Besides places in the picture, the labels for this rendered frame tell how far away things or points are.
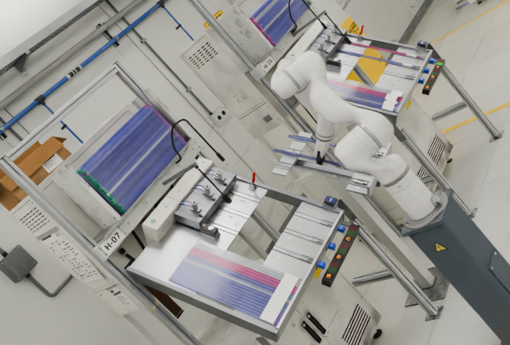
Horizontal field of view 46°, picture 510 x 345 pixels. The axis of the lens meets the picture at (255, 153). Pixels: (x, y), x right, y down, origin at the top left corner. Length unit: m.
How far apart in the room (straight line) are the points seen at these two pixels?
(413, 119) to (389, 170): 1.83
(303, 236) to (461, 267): 0.70
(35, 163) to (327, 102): 1.42
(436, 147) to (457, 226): 1.80
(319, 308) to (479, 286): 0.85
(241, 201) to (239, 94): 1.03
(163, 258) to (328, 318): 0.87
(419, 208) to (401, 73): 1.52
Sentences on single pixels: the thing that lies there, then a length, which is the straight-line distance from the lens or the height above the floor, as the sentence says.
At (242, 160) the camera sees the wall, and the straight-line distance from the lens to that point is 5.10.
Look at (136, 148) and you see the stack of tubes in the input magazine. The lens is 2.79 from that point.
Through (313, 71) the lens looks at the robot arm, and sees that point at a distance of 2.32.
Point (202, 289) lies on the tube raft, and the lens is 2.54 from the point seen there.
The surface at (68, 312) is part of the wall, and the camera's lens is 4.12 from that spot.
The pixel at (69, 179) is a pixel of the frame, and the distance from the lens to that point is 2.65.
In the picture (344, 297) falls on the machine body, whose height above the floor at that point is 0.31.
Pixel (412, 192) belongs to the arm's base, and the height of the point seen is 0.82.
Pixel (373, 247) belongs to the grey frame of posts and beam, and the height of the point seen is 0.48.
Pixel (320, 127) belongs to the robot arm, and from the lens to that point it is 2.75.
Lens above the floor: 1.75
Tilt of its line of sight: 12 degrees down
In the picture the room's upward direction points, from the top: 43 degrees counter-clockwise
